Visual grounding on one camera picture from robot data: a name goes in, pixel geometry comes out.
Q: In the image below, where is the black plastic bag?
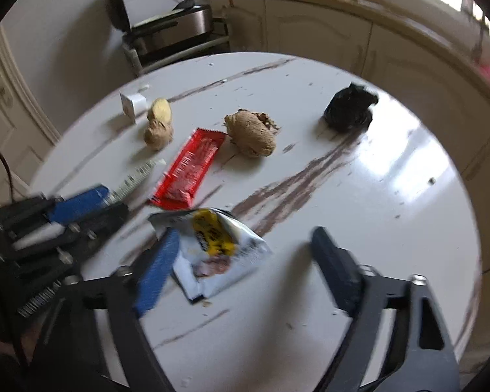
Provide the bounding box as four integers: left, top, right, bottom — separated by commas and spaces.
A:
323, 82, 380, 132

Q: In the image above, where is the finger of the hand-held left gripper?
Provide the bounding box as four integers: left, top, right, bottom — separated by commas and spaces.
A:
0, 203, 130, 278
0, 186, 110, 250

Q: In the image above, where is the white yogurt cup with carton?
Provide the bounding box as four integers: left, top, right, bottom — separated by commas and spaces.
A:
120, 86, 150, 124

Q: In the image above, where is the small ginger piece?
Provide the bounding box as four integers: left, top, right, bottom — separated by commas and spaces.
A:
143, 98, 174, 152

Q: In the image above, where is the white panel door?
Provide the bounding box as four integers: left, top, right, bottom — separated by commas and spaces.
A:
0, 28, 62, 197

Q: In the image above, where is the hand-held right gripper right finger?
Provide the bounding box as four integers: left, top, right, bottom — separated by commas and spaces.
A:
310, 226, 461, 392

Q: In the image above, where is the red snack wrapper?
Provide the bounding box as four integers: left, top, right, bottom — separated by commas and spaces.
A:
148, 128, 228, 210

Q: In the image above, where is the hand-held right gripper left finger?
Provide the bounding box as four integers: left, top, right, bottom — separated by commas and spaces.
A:
28, 228, 181, 392

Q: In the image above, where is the steel electric grill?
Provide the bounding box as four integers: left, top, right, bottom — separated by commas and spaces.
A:
101, 0, 213, 52

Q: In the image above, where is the white yellow snack wrapper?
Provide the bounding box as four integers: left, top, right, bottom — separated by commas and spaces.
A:
148, 208, 272, 303

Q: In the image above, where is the clear striped wrapper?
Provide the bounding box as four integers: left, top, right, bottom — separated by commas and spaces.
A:
106, 159, 166, 205

